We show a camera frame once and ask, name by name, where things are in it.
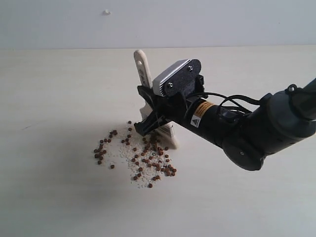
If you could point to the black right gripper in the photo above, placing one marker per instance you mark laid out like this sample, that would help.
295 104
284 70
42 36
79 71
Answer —
167 109

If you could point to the wooden paint brush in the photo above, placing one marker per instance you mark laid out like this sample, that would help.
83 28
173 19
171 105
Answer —
164 132

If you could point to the pile of brown pellets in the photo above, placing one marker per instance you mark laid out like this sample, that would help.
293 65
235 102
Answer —
146 157

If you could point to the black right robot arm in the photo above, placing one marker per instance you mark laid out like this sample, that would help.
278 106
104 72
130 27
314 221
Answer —
246 137

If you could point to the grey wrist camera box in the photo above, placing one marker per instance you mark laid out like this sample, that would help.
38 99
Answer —
179 77

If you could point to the small white wall hook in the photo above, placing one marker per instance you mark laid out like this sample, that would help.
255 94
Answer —
106 12

